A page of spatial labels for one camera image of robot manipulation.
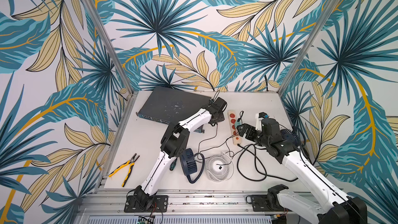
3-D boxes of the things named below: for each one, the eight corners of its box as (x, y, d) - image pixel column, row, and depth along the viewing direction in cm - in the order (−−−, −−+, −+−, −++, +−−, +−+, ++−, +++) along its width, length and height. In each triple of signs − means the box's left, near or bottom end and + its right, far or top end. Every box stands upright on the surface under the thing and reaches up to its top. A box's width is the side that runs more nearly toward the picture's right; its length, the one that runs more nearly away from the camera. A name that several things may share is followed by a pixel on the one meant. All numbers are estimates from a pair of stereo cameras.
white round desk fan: (205, 181, 81) (206, 178, 76) (205, 156, 90) (205, 152, 85) (233, 181, 81) (236, 178, 77) (230, 156, 90) (232, 152, 85)
